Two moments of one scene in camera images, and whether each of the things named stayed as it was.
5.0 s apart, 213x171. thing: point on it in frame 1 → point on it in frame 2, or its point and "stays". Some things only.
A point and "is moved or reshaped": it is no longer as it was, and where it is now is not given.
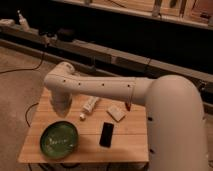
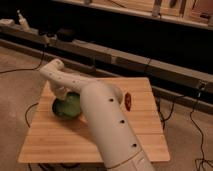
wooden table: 109,129 stays
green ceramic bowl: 59,139 is moved or reshaped
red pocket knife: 128,105 stays
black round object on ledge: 66,35 stays
